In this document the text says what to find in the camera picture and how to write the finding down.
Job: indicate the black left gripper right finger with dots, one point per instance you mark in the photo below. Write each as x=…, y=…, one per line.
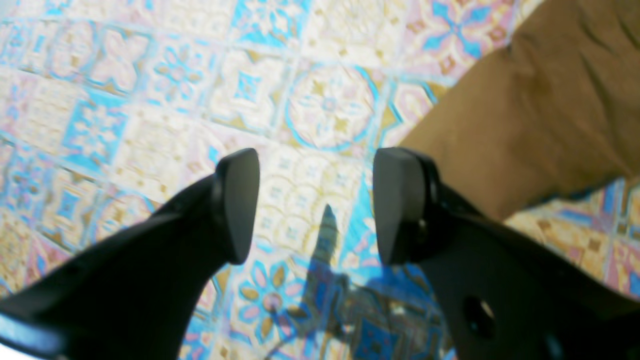
x=503, y=295

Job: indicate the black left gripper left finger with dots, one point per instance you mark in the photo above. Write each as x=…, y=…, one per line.
x=131, y=296

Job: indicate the brown t-shirt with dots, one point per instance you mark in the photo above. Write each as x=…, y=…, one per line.
x=554, y=113

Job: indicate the patterned tablecloth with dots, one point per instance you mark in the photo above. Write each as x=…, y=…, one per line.
x=110, y=107

